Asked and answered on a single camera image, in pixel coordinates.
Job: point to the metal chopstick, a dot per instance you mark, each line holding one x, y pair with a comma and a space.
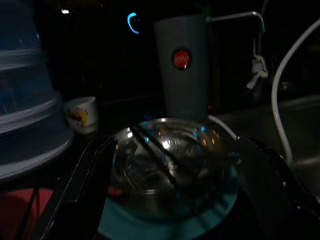
171, 155
155, 157

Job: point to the white knotted cloth strip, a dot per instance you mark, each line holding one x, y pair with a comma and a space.
258, 70

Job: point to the white mug with print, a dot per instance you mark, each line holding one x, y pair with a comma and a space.
82, 115

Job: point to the black chopstick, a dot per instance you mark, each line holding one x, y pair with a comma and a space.
26, 217

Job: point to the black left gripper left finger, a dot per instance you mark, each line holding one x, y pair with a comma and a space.
75, 200

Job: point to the pink plate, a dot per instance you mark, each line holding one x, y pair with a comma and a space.
15, 212

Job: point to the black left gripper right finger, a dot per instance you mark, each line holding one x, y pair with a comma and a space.
275, 200

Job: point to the blue curved indicator light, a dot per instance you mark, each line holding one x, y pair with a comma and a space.
130, 23

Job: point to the chrome faucet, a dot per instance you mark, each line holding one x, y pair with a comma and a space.
237, 15

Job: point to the white and blue plastic container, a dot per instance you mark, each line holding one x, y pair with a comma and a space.
25, 112

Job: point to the grey tumbler with red logo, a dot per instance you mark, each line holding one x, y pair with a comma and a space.
185, 87

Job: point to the stainless steel sink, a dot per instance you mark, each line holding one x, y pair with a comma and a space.
300, 130

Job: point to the teal plate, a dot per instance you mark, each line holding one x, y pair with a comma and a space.
150, 228

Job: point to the stainless steel bowl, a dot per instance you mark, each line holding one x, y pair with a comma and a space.
155, 202

